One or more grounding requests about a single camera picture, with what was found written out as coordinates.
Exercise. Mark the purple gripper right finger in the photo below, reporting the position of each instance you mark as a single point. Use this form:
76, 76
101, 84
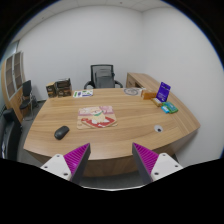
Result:
153, 166

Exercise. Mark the black computer mouse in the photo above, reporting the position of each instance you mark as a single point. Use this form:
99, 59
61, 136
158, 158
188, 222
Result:
61, 132

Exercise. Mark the black mesh office chair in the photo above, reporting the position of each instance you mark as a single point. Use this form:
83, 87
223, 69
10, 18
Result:
102, 76

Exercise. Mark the cartoon cat mouse pad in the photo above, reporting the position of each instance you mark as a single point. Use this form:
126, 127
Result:
96, 117

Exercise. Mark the wooden office desk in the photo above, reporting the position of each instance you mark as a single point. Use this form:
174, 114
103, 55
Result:
111, 147

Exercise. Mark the black chair at left edge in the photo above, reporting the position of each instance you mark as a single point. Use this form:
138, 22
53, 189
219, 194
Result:
10, 133

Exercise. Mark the round grey coaster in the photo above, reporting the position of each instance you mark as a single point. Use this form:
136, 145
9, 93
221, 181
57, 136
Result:
132, 91

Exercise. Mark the black visitor chair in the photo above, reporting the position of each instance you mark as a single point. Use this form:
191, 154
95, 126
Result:
28, 100

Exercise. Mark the dark brown box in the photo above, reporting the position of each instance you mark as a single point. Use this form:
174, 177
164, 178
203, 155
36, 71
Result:
63, 87

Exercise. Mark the small brown box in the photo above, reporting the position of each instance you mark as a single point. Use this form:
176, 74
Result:
51, 90

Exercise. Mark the wooden side cabinet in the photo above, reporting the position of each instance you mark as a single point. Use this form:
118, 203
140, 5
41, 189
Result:
141, 80

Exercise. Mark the green blue packet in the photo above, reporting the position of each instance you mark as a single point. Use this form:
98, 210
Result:
168, 107

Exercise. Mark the white green leaflet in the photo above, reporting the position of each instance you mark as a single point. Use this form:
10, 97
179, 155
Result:
83, 93

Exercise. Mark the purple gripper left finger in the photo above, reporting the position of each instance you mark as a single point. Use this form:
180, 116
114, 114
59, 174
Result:
70, 166

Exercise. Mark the orange wooden box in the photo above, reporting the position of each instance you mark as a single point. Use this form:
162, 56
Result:
147, 95

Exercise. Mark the wooden bookshelf with glass doors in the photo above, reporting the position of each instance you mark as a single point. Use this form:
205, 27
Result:
12, 79

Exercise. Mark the desk cable grommet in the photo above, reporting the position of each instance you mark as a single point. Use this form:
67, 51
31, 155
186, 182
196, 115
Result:
158, 128

